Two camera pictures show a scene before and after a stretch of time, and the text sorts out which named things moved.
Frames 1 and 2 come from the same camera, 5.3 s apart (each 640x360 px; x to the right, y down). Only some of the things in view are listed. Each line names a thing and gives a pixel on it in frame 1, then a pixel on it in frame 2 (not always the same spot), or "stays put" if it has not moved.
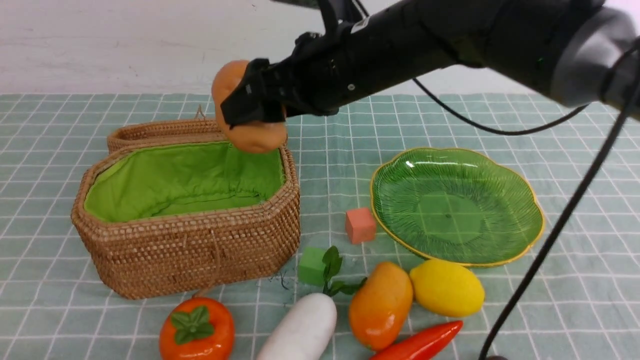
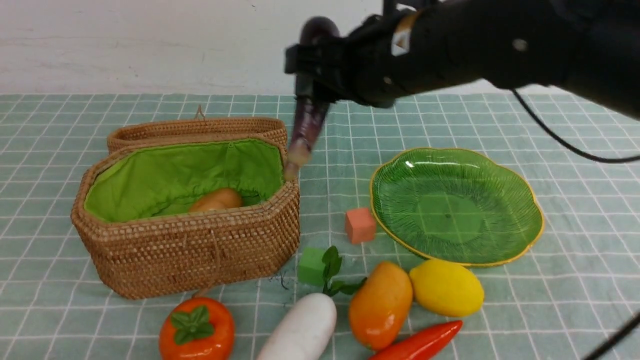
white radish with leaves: (305, 332) stays put
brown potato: (254, 137) -> (222, 199)
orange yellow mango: (380, 305) stays put
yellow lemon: (447, 288) stays put
